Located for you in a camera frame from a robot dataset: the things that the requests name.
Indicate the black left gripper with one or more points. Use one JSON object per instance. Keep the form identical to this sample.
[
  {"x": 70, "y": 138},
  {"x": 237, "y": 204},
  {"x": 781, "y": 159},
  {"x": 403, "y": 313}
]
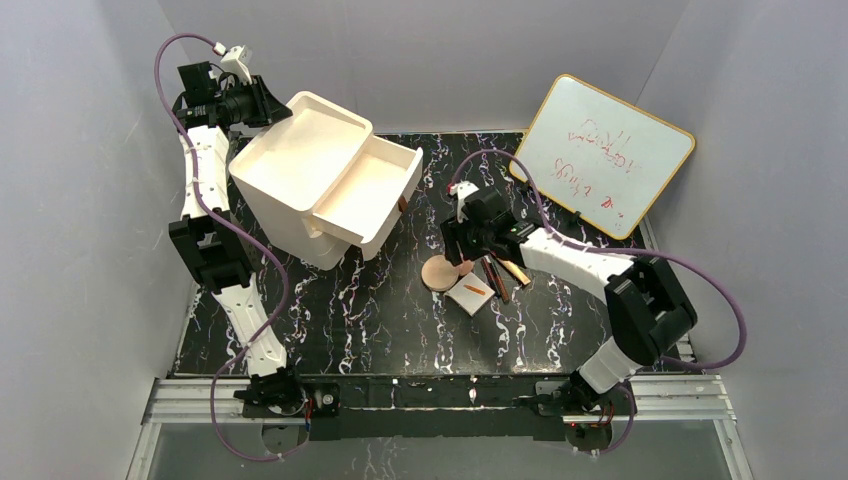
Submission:
[{"x": 266, "y": 101}]

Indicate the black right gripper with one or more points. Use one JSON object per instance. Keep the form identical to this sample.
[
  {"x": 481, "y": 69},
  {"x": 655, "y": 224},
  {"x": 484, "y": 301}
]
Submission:
[{"x": 454, "y": 240}]

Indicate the large round pink compact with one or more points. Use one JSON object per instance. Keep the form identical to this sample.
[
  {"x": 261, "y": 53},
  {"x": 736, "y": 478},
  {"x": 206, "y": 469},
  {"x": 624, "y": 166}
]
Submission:
[{"x": 438, "y": 274}]

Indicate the white drawer organizer box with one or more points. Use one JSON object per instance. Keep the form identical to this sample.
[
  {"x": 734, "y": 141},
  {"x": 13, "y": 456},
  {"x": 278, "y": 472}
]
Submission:
[{"x": 288, "y": 169}]

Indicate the white drawer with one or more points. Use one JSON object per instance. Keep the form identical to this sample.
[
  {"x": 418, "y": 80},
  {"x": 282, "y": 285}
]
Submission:
[{"x": 364, "y": 206}]

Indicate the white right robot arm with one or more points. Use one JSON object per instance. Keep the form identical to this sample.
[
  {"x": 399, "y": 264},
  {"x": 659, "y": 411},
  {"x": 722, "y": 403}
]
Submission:
[{"x": 647, "y": 308}]

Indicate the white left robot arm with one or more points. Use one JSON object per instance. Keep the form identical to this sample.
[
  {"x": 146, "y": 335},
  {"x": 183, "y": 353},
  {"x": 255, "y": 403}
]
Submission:
[{"x": 208, "y": 237}]

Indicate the dark brown makeup pencil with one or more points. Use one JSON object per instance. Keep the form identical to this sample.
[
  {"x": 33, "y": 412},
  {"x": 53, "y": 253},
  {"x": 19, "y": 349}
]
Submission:
[{"x": 488, "y": 273}]

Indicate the white square makeup palette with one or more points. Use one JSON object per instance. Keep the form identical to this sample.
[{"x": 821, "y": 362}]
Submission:
[{"x": 471, "y": 293}]

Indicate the small round pink compact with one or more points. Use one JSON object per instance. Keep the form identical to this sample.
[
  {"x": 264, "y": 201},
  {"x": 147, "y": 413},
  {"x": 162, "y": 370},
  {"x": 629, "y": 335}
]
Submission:
[{"x": 465, "y": 268}]

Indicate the yellow framed whiteboard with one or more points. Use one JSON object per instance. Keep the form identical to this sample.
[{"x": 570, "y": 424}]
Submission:
[{"x": 595, "y": 154}]

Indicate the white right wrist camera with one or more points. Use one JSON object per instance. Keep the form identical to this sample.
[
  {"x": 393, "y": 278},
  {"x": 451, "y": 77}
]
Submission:
[{"x": 461, "y": 193}]

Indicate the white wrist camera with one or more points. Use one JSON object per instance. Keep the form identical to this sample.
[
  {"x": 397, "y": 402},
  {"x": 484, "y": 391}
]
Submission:
[
  {"x": 461, "y": 193},
  {"x": 236, "y": 61}
]

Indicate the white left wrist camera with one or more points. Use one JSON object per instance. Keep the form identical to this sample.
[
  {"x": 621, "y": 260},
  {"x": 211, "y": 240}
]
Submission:
[{"x": 236, "y": 61}]

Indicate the aluminium right side rail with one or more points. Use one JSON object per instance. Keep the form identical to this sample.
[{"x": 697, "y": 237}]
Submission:
[{"x": 673, "y": 312}]

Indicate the aluminium front mounting rail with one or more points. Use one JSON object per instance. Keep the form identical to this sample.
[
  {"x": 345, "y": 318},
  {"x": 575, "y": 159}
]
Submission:
[{"x": 657, "y": 397}]

